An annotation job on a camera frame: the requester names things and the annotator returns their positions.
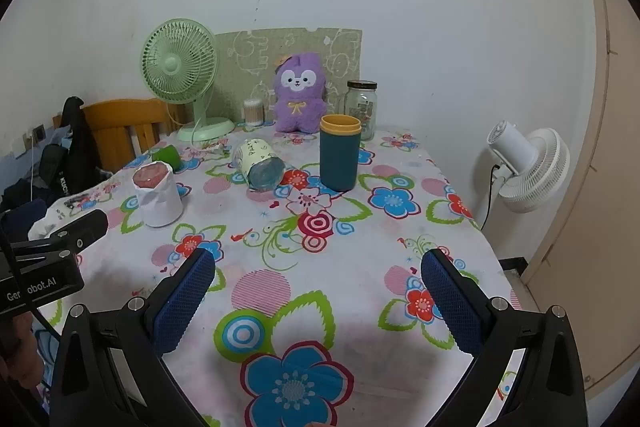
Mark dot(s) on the cotton swab container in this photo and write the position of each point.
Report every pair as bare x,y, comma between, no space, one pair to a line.
253,114

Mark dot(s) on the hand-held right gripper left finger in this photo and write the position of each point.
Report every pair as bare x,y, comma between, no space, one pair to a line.
184,304

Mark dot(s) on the purple plush toy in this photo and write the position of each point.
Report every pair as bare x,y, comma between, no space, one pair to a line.
299,107

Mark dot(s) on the patterned paper cup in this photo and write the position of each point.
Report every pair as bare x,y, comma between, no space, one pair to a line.
256,157

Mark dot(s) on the dark cloth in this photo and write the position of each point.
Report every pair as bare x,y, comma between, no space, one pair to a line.
22,207

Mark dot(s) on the small green cup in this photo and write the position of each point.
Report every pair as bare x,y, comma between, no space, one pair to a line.
167,155

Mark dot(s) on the glass jar with dark lid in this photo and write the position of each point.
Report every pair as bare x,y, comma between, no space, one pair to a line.
361,104

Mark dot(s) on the teal cup with yellow rim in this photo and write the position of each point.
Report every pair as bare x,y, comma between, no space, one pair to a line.
340,162

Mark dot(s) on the green desk fan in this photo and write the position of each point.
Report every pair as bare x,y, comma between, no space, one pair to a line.
172,64

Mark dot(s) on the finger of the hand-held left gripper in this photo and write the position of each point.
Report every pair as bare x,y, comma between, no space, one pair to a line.
85,227

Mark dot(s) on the beige door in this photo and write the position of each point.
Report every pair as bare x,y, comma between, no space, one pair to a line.
600,207

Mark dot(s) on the white fan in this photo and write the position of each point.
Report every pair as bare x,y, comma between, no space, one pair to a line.
535,172

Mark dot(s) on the white paper-wrapped pink cup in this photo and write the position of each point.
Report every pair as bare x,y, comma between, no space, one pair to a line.
160,202

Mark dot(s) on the floral tablecloth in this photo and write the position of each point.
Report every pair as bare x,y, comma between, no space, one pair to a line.
350,307

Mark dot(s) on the white printed cloth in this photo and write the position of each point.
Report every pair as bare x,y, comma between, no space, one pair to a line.
60,209

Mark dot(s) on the wooden chair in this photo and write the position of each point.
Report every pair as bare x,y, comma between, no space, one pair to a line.
115,122

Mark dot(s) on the green printed board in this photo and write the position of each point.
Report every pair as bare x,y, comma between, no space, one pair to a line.
250,52

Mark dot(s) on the person's left hand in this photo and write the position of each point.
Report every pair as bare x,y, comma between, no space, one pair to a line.
15,347

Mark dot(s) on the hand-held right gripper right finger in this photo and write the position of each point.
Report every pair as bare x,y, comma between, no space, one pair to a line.
452,304

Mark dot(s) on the black bag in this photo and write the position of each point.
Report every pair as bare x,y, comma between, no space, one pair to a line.
75,152

